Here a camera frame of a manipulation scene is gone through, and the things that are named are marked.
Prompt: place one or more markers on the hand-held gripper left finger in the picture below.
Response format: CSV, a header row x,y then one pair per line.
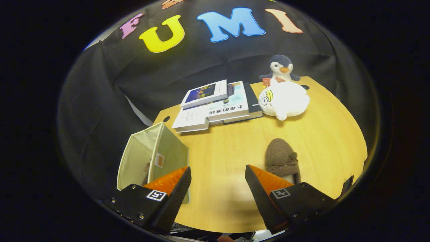
x,y
168,208

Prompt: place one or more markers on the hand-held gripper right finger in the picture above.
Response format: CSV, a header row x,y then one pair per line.
x,y
263,203

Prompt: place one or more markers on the brown fuzzy shoe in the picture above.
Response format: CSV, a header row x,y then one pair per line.
x,y
278,153
146,171

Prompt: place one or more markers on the green fabric storage box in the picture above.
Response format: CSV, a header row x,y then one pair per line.
x,y
171,151

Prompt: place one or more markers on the white text cover book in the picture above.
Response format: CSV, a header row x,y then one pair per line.
x,y
189,119

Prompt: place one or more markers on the black book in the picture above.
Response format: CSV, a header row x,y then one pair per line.
x,y
253,104

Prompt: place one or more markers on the white plush toy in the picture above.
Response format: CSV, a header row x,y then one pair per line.
x,y
289,99

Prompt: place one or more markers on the small white book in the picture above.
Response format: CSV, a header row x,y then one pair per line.
x,y
205,94

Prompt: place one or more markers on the penguin plush toy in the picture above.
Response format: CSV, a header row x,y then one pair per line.
x,y
281,65

